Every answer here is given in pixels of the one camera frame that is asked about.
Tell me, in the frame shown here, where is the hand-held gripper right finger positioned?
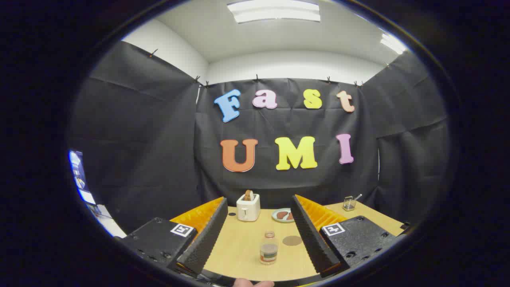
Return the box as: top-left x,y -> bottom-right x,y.
290,194 -> 400,278

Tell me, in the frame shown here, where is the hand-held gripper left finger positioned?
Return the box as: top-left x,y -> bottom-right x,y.
115,197 -> 229,278

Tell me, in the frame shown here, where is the clear plastic juice bottle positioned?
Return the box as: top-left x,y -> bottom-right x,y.
260,230 -> 279,265

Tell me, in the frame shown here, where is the wooden table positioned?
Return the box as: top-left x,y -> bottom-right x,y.
203,201 -> 405,282

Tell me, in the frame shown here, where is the round white plate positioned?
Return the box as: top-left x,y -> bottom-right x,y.
272,208 -> 296,223

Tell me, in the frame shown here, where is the white toaster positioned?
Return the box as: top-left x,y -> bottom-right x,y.
236,193 -> 261,222

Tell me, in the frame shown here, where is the black backdrop cloth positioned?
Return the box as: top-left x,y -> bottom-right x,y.
68,40 -> 451,236

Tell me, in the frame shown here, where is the blue lit screen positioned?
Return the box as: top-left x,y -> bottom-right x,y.
69,150 -> 97,204

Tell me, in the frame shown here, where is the small ceiling light panel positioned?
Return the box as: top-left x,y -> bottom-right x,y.
380,33 -> 408,55

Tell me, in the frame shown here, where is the long ceiling light panel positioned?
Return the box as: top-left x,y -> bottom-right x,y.
227,0 -> 321,23

